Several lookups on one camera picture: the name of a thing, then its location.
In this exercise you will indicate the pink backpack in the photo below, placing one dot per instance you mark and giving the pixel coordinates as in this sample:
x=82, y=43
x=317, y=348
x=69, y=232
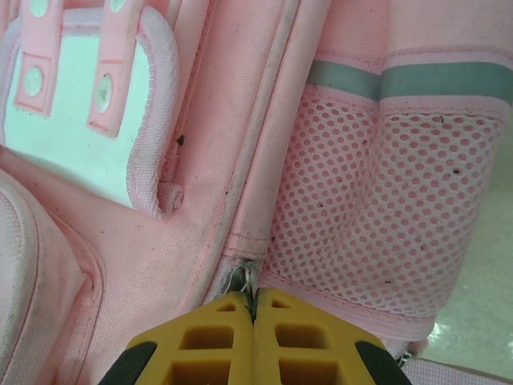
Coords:
x=200, y=200

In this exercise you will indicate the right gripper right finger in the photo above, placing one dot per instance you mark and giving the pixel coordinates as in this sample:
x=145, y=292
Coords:
x=304, y=341

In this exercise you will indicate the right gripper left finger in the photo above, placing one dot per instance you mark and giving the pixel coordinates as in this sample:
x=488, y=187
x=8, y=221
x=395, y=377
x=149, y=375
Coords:
x=208, y=341

